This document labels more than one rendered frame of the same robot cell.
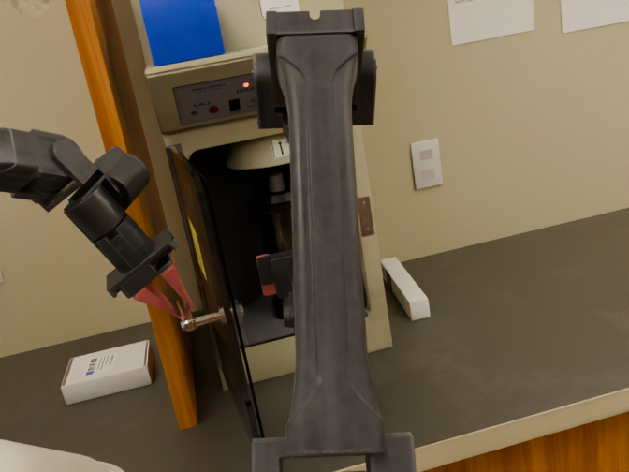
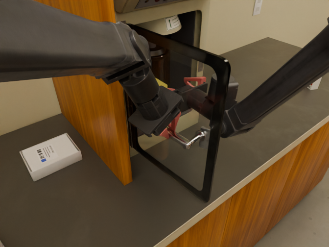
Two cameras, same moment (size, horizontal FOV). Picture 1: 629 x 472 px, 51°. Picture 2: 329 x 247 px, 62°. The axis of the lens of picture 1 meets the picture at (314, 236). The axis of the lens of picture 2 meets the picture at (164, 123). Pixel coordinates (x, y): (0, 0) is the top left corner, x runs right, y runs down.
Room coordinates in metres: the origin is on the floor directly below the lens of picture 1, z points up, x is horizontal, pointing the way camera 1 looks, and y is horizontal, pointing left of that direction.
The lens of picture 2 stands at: (0.43, 0.43, 1.59)
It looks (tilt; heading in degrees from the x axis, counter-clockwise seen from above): 37 degrees down; 331
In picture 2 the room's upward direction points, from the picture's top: straight up
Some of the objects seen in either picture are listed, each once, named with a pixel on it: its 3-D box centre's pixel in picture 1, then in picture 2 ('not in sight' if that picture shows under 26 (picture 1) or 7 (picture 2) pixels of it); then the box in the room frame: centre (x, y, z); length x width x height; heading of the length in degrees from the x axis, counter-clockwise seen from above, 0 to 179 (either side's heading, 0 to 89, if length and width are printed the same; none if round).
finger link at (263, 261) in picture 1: (279, 266); not in sight; (1.02, 0.06, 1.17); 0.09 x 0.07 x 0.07; 9
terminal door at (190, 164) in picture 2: (212, 293); (167, 117); (0.90, 0.16, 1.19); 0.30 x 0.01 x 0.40; 15
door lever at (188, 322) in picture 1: (197, 311); (180, 134); (0.82, 0.17, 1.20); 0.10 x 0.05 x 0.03; 15
